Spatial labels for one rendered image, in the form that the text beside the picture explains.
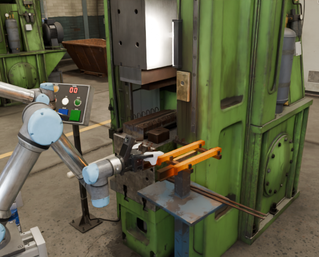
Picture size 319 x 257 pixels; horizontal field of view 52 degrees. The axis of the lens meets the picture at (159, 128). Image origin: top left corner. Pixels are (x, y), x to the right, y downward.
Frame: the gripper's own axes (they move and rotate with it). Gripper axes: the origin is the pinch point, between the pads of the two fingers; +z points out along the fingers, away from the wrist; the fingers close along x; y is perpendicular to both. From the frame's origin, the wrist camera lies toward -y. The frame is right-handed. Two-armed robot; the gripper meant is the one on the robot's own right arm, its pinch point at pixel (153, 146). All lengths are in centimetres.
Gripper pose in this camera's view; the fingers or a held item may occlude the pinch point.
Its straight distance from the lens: 152.3
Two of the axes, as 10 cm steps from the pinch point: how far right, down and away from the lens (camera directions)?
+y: 0.2, 9.4, 3.5
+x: 6.6, 2.5, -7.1
